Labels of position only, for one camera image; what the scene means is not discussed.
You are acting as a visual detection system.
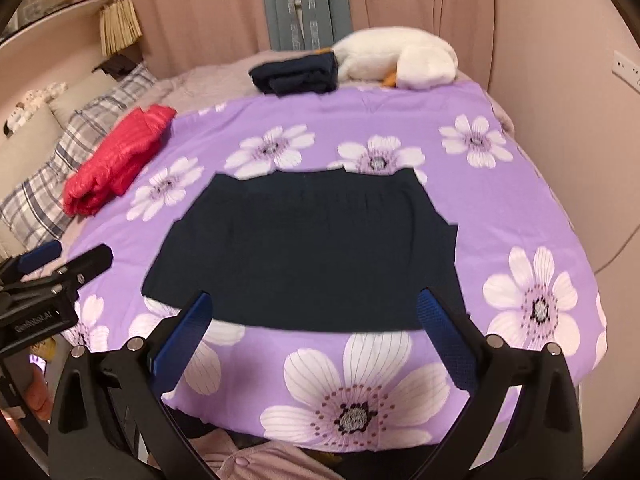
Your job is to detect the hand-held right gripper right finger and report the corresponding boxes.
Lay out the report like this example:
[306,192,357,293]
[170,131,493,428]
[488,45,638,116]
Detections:
[417,287,586,480]

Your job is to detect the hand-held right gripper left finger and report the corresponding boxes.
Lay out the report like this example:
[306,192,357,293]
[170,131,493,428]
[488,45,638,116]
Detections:
[47,291,221,480]

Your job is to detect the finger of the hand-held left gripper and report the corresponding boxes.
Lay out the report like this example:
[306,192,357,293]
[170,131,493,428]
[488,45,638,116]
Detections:
[52,244,114,288]
[0,241,62,286]

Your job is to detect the navy zip jacket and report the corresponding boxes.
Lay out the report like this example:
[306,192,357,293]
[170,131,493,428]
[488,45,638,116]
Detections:
[141,167,460,333]

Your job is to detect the person's left hand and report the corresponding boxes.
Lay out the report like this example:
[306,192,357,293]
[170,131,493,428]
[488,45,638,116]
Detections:
[24,376,52,422]

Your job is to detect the grey plaid pillow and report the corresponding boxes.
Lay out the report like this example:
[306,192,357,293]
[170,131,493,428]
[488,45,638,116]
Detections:
[0,62,158,253]

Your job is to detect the beige cushion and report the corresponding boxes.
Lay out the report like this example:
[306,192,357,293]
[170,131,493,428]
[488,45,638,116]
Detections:
[0,105,63,211]

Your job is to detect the red puffer jacket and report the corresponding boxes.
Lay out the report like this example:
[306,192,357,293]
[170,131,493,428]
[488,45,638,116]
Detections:
[62,104,177,218]

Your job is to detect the purple floral blanket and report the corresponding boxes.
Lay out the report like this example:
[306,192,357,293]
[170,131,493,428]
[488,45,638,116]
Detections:
[62,82,608,453]

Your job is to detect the small white plush toys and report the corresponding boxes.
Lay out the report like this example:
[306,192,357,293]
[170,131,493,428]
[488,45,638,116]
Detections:
[5,82,68,136]

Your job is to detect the beige pillow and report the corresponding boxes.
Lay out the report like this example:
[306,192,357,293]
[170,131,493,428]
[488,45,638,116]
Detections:
[49,72,113,128]

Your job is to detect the dark brown object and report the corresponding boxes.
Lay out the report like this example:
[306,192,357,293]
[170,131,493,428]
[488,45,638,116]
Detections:
[92,53,137,81]

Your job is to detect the pink bed sheet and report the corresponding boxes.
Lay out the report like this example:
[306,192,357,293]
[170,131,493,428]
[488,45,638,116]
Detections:
[155,50,281,111]

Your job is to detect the folded navy garment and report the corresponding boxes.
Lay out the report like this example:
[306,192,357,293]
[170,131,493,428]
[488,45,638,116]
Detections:
[249,53,340,96]

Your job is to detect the white goose plush toy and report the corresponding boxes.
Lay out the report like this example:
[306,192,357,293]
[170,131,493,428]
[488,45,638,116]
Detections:
[312,29,460,90]

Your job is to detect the grey printed hanging cloth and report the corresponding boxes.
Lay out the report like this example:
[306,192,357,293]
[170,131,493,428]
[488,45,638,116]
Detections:
[260,0,349,53]

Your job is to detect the white wall shelf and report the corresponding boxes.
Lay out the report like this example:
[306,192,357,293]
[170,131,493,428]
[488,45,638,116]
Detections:
[0,0,131,61]

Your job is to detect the white wall socket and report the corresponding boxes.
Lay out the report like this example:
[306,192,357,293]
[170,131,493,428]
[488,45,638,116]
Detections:
[612,51,640,88]

